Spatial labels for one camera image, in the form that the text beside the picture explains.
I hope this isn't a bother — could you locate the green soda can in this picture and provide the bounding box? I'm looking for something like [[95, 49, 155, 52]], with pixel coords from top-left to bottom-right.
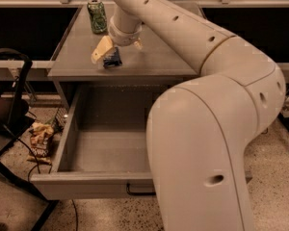
[[87, 0, 107, 34]]

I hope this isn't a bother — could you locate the crumpled snack bag on floor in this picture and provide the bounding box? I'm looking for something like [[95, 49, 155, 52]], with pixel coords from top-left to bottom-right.
[[27, 122, 55, 165]]

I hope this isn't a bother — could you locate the black drawer handle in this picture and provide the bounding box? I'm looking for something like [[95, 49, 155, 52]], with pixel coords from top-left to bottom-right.
[[125, 183, 156, 196]]

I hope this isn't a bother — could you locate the horizontal metal rail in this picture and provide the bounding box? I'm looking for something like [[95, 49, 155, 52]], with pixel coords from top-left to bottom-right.
[[0, 61, 54, 69]]

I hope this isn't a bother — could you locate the grey metal cabinet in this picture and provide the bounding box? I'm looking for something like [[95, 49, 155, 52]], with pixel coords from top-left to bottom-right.
[[48, 7, 197, 108]]

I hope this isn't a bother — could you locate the black chair frame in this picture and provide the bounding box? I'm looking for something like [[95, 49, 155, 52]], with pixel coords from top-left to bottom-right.
[[0, 47, 59, 231]]

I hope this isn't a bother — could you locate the open grey top drawer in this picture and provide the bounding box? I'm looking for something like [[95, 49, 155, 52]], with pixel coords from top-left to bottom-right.
[[32, 80, 256, 201]]

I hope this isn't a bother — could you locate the black floor cable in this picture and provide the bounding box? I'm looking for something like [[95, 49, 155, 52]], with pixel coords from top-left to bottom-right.
[[17, 138, 80, 231]]

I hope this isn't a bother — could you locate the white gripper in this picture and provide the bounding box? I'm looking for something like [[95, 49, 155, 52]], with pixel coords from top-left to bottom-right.
[[91, 16, 143, 64]]

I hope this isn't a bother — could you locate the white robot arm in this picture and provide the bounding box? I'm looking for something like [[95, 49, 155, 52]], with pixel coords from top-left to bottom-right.
[[109, 0, 285, 231]]

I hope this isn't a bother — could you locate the dark blue rxbar wrapper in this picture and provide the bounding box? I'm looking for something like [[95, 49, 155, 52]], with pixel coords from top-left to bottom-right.
[[103, 47, 122, 68]]

